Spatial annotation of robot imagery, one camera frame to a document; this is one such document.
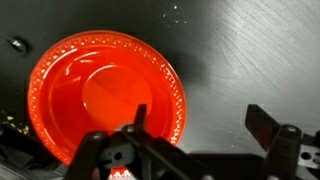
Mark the red plastic bowl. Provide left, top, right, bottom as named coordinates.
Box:
left=28, top=31, right=187, bottom=178

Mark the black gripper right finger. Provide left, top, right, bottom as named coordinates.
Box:
left=245, top=104, right=320, bottom=180

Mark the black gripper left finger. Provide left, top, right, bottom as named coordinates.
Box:
left=63, top=104, right=214, bottom=180

